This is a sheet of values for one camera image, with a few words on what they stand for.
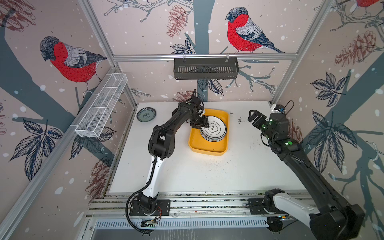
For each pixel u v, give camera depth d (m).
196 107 0.81
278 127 0.54
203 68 1.04
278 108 0.64
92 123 0.71
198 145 0.96
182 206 0.75
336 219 0.36
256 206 0.72
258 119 0.66
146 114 1.14
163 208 0.73
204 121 0.87
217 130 1.00
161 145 0.60
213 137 0.95
